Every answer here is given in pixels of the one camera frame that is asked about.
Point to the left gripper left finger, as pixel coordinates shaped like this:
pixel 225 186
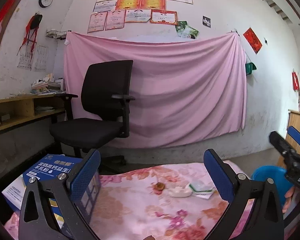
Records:
pixel 81 175

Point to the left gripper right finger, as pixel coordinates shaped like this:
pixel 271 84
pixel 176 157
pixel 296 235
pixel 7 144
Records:
pixel 222 175

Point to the green white leaflet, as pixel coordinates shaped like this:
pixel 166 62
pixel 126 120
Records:
pixel 202 190

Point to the brown fruit peel scrap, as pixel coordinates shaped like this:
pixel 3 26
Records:
pixel 159 186

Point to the blue plastic bucket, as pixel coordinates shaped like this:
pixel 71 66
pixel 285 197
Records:
pixel 277 174

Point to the blue product box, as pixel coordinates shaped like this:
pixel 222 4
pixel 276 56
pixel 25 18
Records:
pixel 45 208

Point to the wooden cabinet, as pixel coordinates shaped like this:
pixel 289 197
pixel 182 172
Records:
pixel 293 130

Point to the white crumpled tissue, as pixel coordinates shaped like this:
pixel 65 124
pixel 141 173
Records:
pixel 179 192

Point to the floral pink tablecloth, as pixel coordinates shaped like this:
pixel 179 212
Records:
pixel 128 206

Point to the pink hanging sheet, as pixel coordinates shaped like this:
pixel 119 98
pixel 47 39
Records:
pixel 184 92

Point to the black office chair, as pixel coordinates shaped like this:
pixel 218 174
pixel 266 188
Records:
pixel 105 93

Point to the wooden low shelf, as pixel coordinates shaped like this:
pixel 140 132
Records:
pixel 18 111

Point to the stack of papers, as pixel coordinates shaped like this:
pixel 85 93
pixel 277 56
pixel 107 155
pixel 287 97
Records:
pixel 48 85

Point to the green hanging dustpan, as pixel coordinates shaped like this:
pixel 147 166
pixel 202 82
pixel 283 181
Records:
pixel 249 68

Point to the red hanging tassel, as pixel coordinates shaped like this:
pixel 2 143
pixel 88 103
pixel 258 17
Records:
pixel 31 32

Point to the red framed certificate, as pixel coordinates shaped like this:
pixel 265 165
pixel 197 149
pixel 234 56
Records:
pixel 164 17

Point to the red wall ornament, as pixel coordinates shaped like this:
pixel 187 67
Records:
pixel 296 86

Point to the red diamond wall poster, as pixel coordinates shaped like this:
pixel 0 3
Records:
pixel 253 40

